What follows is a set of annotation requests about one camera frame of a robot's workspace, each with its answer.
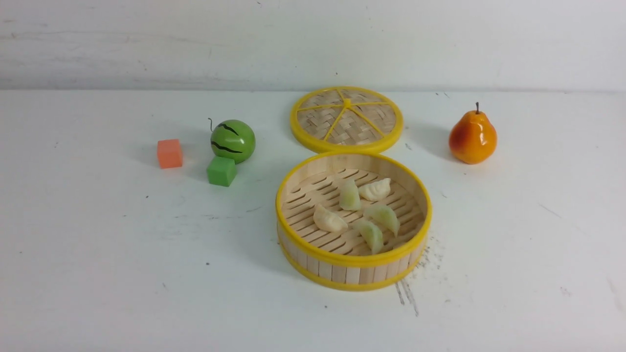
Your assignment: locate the white dumpling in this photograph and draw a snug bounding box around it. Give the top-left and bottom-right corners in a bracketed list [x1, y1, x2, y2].
[313, 203, 348, 233]
[358, 178, 391, 202]

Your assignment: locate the bamboo steamer tray yellow rim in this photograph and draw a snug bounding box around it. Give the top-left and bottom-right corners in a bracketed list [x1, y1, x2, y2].
[275, 152, 432, 290]

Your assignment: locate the orange toy pear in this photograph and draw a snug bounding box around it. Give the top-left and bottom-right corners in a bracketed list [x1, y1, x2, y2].
[448, 102, 498, 165]

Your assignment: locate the bamboo steamer lid yellow rim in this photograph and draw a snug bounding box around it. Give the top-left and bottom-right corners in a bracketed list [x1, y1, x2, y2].
[289, 86, 404, 154]

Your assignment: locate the green toy watermelon ball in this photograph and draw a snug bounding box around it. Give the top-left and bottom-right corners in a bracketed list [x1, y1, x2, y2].
[210, 119, 256, 163]

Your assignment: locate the orange cube block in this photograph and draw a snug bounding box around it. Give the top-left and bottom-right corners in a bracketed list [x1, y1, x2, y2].
[156, 139, 183, 169]

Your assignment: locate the green cube block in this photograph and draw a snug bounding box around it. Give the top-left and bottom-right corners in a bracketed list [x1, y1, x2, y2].
[206, 156, 237, 187]

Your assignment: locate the pale green dumpling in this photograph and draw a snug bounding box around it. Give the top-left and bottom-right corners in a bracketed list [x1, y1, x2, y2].
[363, 203, 400, 238]
[352, 219, 384, 255]
[338, 179, 361, 211]

